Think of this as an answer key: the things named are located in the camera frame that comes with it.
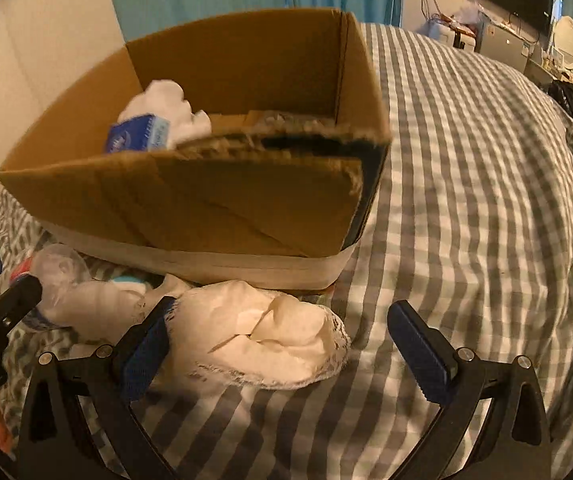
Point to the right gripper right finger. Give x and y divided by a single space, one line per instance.
514 441

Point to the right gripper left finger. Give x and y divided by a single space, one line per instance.
55 440

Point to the blue tissue pack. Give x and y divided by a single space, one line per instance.
145 133

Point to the white knitted glove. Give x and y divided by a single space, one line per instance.
165 99

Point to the clear jar blue label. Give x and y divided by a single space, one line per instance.
59 268

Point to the white faceted bottle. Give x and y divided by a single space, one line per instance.
98 310

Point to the grey checkered bed cover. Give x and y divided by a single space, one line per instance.
472 223

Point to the brown cardboard box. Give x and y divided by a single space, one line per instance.
277 195

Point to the grey mini fridge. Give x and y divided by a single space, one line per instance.
502 45

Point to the white oval vanity mirror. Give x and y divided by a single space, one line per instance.
562 44

